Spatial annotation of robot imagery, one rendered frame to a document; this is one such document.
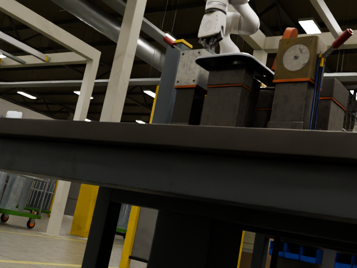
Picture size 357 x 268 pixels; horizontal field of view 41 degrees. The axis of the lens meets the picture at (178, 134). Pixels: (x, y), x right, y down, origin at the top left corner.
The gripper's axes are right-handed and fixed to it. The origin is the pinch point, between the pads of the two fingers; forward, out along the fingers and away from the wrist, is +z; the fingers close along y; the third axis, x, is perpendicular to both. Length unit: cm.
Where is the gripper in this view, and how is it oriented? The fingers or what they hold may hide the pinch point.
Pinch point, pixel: (208, 51)
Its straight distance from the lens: 182.6
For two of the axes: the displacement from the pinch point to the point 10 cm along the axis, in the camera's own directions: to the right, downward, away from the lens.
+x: 7.0, 2.7, 6.6
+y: 6.9, -0.1, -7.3
